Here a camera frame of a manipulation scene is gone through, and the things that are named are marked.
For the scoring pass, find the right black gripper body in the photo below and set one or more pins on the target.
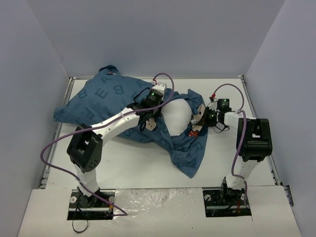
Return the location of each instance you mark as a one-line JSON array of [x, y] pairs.
[[204, 120]]

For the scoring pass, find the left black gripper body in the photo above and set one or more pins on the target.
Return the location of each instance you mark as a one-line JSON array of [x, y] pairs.
[[148, 117]]

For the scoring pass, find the white pillow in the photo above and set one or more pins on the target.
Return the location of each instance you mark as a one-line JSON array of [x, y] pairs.
[[177, 115]]

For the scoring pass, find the blue cartoon letter pillowcase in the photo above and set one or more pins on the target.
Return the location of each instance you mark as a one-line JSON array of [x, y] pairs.
[[108, 93]]

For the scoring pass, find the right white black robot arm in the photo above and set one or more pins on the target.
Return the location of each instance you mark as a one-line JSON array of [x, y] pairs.
[[241, 169]]

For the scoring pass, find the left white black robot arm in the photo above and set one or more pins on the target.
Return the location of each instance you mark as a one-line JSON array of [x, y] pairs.
[[85, 149]]

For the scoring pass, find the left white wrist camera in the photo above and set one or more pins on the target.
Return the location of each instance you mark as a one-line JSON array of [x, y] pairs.
[[159, 87]]

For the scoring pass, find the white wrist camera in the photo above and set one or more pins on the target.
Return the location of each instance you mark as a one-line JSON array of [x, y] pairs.
[[159, 87], [213, 99]]

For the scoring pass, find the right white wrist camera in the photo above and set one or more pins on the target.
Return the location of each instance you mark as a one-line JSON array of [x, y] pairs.
[[213, 99]]

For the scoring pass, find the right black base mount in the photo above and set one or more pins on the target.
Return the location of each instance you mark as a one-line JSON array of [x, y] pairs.
[[216, 205]]

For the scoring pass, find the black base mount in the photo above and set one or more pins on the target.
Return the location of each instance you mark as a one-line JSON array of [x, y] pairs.
[[91, 208], [216, 205]]

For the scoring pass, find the right aluminium table rail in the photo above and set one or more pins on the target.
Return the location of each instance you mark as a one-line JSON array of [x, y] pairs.
[[257, 145]]

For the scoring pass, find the aluminium table rail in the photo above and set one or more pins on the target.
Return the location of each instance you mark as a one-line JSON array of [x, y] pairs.
[[51, 150], [257, 145]]

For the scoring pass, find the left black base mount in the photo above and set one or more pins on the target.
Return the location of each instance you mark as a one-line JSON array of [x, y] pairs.
[[91, 208]]

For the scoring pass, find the left aluminium table rail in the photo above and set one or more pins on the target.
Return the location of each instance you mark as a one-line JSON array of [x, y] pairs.
[[51, 150]]

